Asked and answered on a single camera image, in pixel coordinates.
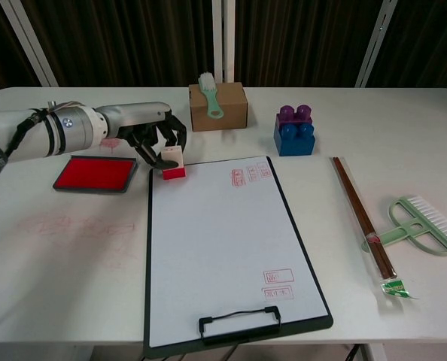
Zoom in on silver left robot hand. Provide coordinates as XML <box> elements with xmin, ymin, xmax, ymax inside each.
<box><xmin>95</xmin><ymin>101</ymin><xmax>188</xmax><ymax>172</ymax></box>

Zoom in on white stamp with red base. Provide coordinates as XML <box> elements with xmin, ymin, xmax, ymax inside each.
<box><xmin>160</xmin><ymin>146</ymin><xmax>187</xmax><ymax>181</ymax></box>

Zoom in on red ink pad with lid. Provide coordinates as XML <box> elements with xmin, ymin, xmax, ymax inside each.
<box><xmin>53</xmin><ymin>137</ymin><xmax>139</xmax><ymax>196</ymax></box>

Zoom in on dark pleated curtain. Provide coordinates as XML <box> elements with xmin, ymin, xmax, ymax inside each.
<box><xmin>0</xmin><ymin>0</ymin><xmax>447</xmax><ymax>91</ymax></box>

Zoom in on brown cardboard box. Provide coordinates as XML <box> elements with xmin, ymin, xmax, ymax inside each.
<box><xmin>188</xmin><ymin>82</ymin><xmax>249</xmax><ymax>132</ymax></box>

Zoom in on white paper sheet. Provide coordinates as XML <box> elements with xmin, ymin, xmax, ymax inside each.
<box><xmin>149</xmin><ymin>156</ymin><xmax>330</xmax><ymax>347</ymax></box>

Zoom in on purple toy block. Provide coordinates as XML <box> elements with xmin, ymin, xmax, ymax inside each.
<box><xmin>276</xmin><ymin>104</ymin><xmax>314</xmax><ymax>127</ymax></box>

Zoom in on blue toy block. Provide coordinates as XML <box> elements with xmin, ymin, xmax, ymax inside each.
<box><xmin>272</xmin><ymin>122</ymin><xmax>318</xmax><ymax>157</ymax></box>

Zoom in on black clipboard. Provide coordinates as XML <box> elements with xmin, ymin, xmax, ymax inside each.
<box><xmin>143</xmin><ymin>156</ymin><xmax>334</xmax><ymax>359</ymax></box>

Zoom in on packaged brown chopsticks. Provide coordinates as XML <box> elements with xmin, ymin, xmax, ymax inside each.
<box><xmin>331</xmin><ymin>156</ymin><xmax>420</xmax><ymax>301</ymax></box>

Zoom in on green fan-shaped brush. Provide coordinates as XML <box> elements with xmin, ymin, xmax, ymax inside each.
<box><xmin>361</xmin><ymin>194</ymin><xmax>447</xmax><ymax>257</ymax></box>

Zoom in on green handled scrub brush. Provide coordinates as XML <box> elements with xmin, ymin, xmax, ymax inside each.
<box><xmin>198</xmin><ymin>71</ymin><xmax>225</xmax><ymax>120</ymax></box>

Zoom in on white frame post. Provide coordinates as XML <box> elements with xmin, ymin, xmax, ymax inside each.
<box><xmin>211</xmin><ymin>0</ymin><xmax>236</xmax><ymax>84</ymax></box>
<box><xmin>0</xmin><ymin>0</ymin><xmax>59</xmax><ymax>88</ymax></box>
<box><xmin>354</xmin><ymin>0</ymin><xmax>398</xmax><ymax>89</ymax></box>

